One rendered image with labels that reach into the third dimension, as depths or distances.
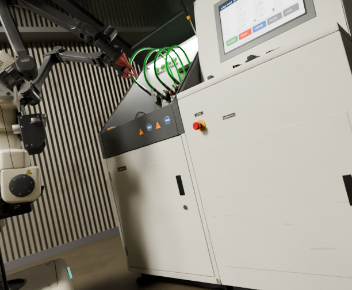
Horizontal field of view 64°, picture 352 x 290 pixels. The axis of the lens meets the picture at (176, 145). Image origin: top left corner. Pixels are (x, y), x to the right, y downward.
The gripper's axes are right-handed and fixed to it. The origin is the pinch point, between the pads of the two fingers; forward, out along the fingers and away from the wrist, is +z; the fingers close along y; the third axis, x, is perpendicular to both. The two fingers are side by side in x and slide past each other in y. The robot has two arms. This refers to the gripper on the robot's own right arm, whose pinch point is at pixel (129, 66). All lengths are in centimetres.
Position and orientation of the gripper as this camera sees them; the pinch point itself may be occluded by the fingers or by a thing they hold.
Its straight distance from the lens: 155.1
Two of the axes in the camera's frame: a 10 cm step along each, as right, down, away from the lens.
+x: -5.4, 1.7, 8.2
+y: 4.2, -8.0, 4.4
